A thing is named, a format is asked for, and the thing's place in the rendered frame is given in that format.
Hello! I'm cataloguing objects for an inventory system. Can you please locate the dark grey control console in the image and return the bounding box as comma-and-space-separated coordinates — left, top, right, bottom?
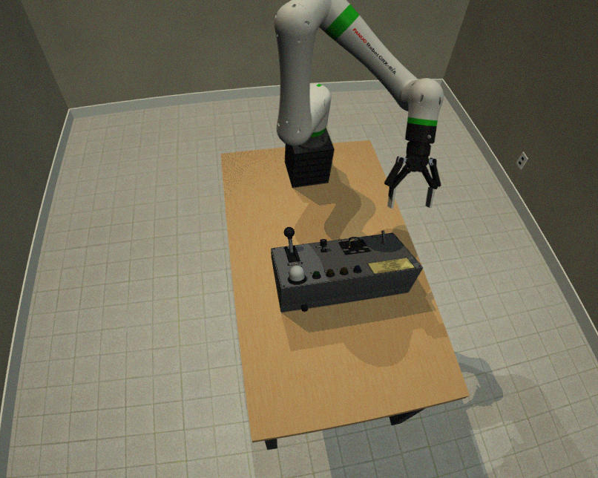
271, 227, 423, 312

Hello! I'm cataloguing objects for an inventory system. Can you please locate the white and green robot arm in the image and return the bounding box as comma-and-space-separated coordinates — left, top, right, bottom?
275, 0, 444, 150

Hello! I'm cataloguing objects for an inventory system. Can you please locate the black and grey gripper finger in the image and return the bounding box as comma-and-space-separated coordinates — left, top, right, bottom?
421, 158, 441, 208
384, 157, 418, 209

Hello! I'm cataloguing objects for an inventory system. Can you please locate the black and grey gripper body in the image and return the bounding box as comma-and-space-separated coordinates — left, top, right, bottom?
405, 142, 431, 172

